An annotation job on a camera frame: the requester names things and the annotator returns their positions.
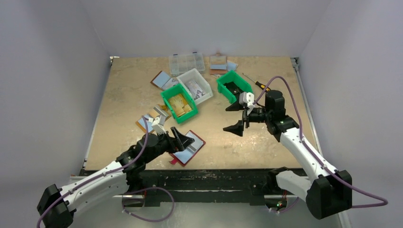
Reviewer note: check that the green bin with black cards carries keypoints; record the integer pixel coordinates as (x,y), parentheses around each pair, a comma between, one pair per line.
(231,76)

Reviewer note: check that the yellow black screwdriver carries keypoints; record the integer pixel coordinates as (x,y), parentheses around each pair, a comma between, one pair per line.
(257,83)

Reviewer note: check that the black VIP card stack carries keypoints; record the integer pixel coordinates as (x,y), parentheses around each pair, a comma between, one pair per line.
(234,89)

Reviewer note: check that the brown open card holder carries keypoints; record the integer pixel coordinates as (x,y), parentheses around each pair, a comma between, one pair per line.
(163,81)

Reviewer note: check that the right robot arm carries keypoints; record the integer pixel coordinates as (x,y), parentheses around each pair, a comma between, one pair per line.
(325,190)

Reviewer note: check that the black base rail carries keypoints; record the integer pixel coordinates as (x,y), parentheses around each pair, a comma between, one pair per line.
(208,186)

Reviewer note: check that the clear compartment organizer box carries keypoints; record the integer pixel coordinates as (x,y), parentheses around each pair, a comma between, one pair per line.
(182,63)

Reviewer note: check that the silver VIP card stack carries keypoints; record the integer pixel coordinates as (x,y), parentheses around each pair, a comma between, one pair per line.
(195,89)

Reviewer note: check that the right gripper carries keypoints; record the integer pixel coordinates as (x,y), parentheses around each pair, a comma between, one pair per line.
(246,114)

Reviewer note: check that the white plastic bin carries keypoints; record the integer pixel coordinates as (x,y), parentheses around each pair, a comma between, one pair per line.
(194,74)

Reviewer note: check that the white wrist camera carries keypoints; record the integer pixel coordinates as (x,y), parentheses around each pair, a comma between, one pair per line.
(156,124)
(247,98)

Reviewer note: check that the red card holder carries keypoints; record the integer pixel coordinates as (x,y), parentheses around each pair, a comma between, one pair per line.
(185,156)

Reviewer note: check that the tan open card holder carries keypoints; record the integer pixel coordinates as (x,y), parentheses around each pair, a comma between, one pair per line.
(157,111)

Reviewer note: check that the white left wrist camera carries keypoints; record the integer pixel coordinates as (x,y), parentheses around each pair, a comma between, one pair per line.
(156,124)

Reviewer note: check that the green bin with gold cards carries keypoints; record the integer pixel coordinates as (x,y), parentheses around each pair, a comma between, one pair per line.
(179,89)

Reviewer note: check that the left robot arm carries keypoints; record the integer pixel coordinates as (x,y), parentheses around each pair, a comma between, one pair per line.
(58,205)

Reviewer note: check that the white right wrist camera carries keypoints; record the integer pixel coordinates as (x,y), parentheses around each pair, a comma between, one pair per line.
(247,98)

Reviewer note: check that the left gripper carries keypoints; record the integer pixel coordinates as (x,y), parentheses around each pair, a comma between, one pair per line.
(180,142)

